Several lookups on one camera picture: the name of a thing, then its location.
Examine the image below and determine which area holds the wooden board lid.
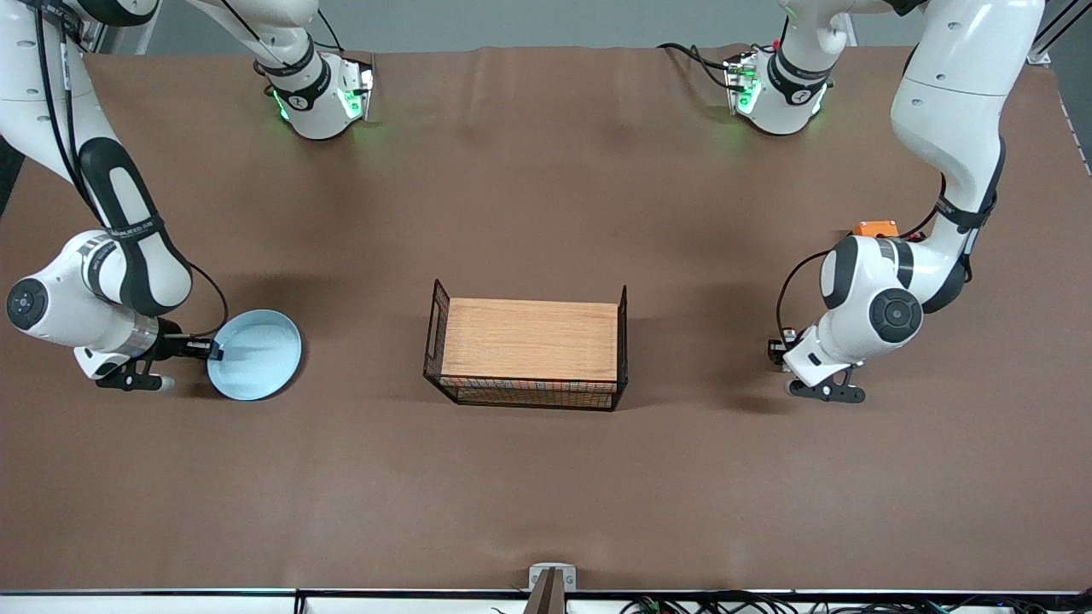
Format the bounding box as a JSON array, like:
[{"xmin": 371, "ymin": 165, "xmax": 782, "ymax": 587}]
[{"xmin": 441, "ymin": 298, "xmax": 619, "ymax": 382}]

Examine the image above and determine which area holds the white table edge rail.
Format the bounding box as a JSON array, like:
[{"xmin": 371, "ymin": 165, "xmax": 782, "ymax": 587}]
[{"xmin": 0, "ymin": 588, "xmax": 1092, "ymax": 614}]

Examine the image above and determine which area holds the light blue round plate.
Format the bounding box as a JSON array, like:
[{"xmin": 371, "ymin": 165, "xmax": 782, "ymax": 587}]
[{"xmin": 207, "ymin": 309, "xmax": 304, "ymax": 402}]

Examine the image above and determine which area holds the black wire basket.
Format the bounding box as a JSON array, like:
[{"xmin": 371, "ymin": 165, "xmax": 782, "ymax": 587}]
[{"xmin": 423, "ymin": 279, "xmax": 630, "ymax": 413}]

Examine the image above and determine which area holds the aluminium frame profile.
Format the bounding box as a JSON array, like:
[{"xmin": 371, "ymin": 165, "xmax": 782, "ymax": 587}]
[
  {"xmin": 1028, "ymin": 0, "xmax": 1077, "ymax": 66},
  {"xmin": 73, "ymin": 0, "xmax": 137, "ymax": 54}
]

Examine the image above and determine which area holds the black cable bundle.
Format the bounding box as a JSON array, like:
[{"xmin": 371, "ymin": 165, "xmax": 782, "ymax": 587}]
[{"xmin": 619, "ymin": 592, "xmax": 1050, "ymax": 614}]

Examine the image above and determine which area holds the black left arm base cable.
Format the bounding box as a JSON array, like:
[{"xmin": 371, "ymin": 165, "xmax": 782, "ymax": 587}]
[{"xmin": 657, "ymin": 43, "xmax": 736, "ymax": 88}]

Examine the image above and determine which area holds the brown paper table cover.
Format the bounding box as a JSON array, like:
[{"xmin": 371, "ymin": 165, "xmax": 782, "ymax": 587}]
[{"xmin": 0, "ymin": 43, "xmax": 1092, "ymax": 594}]

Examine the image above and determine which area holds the grey metal bracket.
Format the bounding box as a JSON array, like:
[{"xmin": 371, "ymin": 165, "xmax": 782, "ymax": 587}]
[{"xmin": 528, "ymin": 563, "xmax": 577, "ymax": 594}]

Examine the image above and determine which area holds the tan support bar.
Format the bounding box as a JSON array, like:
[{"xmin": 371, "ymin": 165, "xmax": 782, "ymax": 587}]
[{"xmin": 522, "ymin": 570, "xmax": 567, "ymax": 614}]

